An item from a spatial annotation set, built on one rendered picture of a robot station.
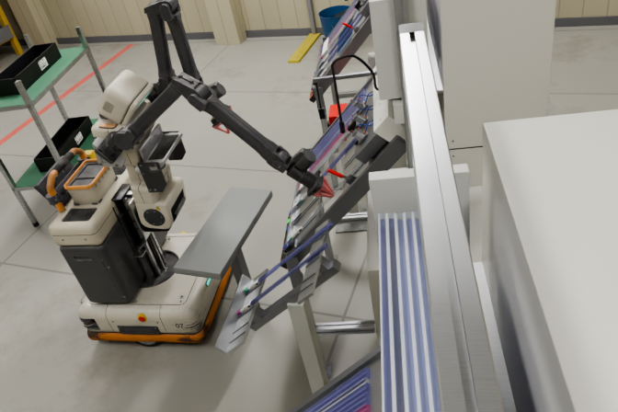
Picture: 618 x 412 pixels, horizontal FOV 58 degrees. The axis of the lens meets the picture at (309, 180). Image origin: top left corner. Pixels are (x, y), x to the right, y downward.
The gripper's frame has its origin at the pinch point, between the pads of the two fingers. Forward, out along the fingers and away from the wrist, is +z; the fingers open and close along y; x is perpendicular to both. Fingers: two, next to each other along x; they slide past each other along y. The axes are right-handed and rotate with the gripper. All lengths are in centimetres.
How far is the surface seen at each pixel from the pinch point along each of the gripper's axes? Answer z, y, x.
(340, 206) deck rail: 1.8, -9.8, -4.0
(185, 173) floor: -27, 167, 163
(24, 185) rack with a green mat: -117, 118, 205
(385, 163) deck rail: 2.0, -9.8, -29.3
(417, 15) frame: -25, -11, -75
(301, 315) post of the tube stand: 5.7, -43.2, 21.3
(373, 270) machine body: 32.5, -9.7, 13.8
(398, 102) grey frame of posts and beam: -11, -12, -51
